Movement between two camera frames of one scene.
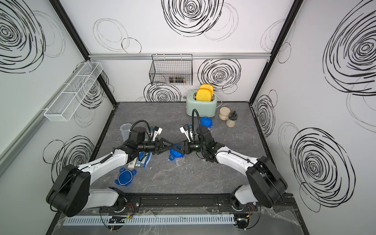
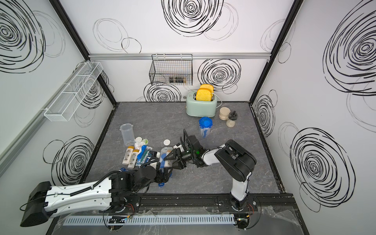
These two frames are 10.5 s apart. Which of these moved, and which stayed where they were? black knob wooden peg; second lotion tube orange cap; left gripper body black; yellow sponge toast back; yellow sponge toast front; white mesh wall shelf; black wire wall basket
Moved: left gripper body black
Stayed: black wire wall basket; second lotion tube orange cap; white mesh wall shelf; black knob wooden peg; yellow sponge toast back; yellow sponge toast front
